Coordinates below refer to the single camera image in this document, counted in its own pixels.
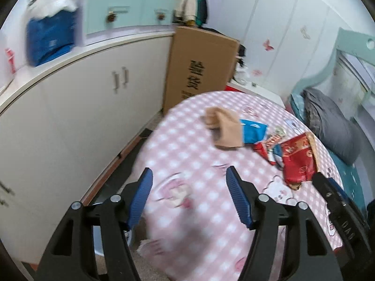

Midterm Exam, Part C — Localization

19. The teal printed bed sheet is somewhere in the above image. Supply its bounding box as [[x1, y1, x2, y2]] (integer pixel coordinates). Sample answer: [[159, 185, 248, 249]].
[[290, 94, 375, 211]]

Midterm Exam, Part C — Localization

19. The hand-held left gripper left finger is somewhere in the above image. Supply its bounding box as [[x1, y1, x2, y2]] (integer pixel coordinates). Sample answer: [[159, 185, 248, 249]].
[[37, 167, 154, 281]]

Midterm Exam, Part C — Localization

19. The tall cardboard box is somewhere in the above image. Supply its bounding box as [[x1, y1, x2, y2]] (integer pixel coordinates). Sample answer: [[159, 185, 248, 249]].
[[162, 26, 241, 115]]

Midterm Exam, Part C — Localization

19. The beige sock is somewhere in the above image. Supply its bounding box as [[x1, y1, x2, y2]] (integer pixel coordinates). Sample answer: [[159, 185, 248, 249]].
[[204, 107, 244, 149]]

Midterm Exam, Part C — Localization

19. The grey blanket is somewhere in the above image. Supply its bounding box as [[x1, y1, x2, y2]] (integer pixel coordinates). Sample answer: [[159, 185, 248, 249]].
[[303, 88, 364, 164]]

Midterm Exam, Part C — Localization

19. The white plastic bag red print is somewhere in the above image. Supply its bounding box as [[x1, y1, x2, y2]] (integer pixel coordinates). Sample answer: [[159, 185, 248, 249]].
[[0, 32, 18, 82]]

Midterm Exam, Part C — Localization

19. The blue woven bag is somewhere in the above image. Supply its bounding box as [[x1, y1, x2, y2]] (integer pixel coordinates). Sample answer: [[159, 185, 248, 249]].
[[26, 9, 78, 67]]

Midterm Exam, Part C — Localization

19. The white wardrobe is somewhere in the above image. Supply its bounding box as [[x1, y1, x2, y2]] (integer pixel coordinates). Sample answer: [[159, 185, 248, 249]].
[[205, 0, 356, 106]]

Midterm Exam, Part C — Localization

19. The round table pink checked tablecloth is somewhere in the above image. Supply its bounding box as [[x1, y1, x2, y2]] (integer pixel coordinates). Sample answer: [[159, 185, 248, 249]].
[[138, 91, 345, 281]]

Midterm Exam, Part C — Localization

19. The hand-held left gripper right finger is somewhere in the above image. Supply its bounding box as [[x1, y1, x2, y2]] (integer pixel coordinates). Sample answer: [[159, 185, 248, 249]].
[[225, 165, 343, 281]]

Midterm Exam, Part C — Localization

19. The mint green drawer unit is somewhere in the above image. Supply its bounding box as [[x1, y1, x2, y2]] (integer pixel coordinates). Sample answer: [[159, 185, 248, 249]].
[[78, 0, 178, 47]]

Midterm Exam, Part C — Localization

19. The hanging dark green jacket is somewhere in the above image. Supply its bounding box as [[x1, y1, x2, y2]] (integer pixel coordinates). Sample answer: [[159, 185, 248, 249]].
[[195, 0, 209, 27]]

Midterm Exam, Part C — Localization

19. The red box white lid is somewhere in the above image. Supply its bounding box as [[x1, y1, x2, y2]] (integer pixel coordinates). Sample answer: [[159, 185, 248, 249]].
[[225, 79, 286, 107]]

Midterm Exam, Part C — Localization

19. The hanging beige jacket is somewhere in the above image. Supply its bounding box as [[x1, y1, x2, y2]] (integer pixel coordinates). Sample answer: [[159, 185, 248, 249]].
[[173, 0, 200, 25]]

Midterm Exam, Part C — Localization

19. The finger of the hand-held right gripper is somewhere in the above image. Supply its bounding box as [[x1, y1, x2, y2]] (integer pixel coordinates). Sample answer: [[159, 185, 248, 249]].
[[312, 172, 352, 213], [326, 177, 348, 201]]

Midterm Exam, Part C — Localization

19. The small white plastic bag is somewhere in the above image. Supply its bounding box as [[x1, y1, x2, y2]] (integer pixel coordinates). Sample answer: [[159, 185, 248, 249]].
[[236, 63, 249, 84]]

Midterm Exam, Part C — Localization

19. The mint green bunk bed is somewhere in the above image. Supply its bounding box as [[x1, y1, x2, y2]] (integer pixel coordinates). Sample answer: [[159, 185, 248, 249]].
[[290, 26, 375, 211]]

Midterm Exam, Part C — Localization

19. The red snack packet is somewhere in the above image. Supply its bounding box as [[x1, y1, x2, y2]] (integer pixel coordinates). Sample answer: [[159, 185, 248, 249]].
[[280, 132, 318, 191]]

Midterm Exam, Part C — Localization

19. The low white cabinet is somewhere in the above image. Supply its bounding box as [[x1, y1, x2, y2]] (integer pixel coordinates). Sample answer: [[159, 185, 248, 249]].
[[0, 29, 178, 265]]

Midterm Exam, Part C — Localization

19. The red blue snack wrapper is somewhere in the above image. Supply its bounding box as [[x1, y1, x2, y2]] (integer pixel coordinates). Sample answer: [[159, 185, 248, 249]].
[[253, 135, 286, 170]]

